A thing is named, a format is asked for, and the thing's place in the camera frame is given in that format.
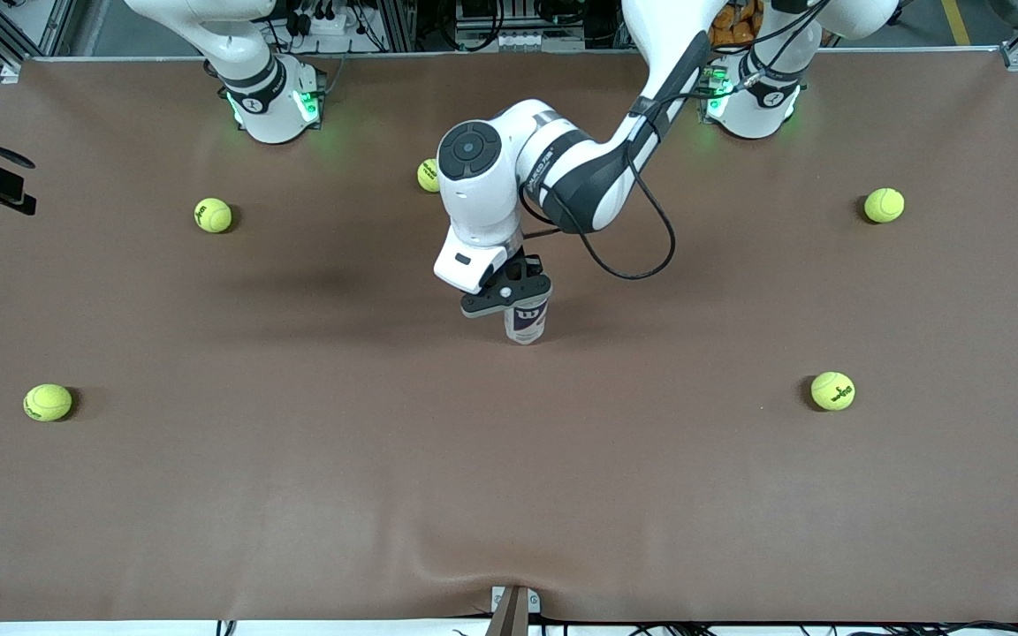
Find yellow tennis ball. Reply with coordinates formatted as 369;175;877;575
863;187;906;224
810;371;856;412

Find pile of orange items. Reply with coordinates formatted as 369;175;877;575
708;0;762;47

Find aluminium frame post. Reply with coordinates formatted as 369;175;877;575
381;0;417;52

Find yellow tennis ball Wilson print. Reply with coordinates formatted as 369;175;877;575
194;197;233;234

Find white power strip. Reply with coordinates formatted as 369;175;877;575
292;7;364;38

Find white blue tennis ball can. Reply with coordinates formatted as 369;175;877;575
504;296;551;345

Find camera mount post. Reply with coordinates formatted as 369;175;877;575
484;585;542;636

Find white connector strip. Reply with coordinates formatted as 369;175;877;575
490;31;556;51

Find black electronics box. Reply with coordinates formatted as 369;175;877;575
454;0;503;27

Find brown table mat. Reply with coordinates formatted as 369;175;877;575
0;49;1018;624

